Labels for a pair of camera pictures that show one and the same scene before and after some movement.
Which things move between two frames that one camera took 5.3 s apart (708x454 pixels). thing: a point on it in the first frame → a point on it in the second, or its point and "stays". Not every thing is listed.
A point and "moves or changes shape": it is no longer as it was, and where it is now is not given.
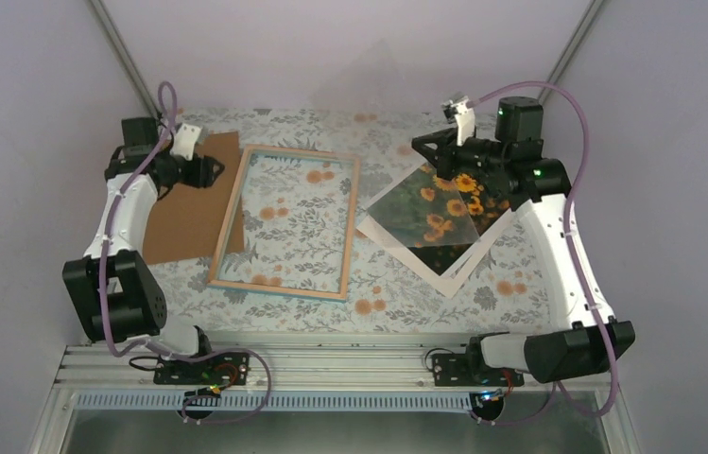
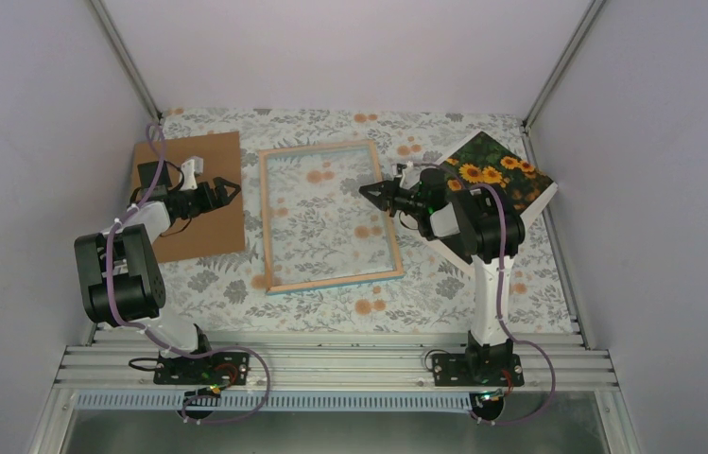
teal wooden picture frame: [214, 282] → [328, 282]
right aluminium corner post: [572, 47] stays
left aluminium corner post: [126, 55] stays
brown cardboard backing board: [187, 220] stays
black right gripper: [442, 158] → [387, 200]
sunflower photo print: [440, 220] moves or changes shape
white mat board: [393, 247] moves or changes shape
